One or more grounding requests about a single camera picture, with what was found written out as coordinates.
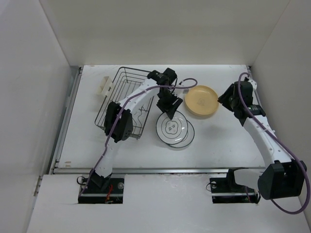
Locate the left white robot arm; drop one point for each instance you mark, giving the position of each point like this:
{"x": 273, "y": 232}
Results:
{"x": 118, "y": 121}

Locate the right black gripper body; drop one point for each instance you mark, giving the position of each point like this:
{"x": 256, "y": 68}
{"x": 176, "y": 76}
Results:
{"x": 227, "y": 99}

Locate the yellow-backed white plate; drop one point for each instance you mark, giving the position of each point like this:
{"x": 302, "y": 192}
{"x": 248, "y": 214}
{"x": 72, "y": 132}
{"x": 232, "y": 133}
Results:
{"x": 172, "y": 131}

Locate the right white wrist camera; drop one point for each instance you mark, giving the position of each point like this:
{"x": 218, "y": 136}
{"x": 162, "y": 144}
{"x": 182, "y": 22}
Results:
{"x": 253, "y": 83}

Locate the yellow deep plate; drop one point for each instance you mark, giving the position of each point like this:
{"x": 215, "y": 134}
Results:
{"x": 202, "y": 99}

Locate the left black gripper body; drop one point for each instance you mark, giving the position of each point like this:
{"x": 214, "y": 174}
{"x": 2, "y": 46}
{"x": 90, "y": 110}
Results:
{"x": 166, "y": 99}

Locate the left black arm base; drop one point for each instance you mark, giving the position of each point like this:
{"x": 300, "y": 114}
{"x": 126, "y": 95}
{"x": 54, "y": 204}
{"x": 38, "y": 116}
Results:
{"x": 112, "y": 194}

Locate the plain cream plate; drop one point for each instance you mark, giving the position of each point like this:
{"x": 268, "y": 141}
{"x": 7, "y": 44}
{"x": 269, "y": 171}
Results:
{"x": 202, "y": 116}

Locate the white plate green lettered rim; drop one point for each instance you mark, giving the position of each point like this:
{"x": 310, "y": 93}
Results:
{"x": 187, "y": 140}

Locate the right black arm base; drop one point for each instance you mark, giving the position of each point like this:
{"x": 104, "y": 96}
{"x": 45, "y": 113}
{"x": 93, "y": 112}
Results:
{"x": 223, "y": 192}

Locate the cream plastic cutlery holder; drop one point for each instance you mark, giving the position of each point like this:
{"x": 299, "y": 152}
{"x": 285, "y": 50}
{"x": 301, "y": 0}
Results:
{"x": 105, "y": 87}

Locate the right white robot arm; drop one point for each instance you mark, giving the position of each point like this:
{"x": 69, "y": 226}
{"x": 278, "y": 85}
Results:
{"x": 282, "y": 176}

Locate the aluminium table rail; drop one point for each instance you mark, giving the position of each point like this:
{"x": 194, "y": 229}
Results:
{"x": 220, "y": 141}

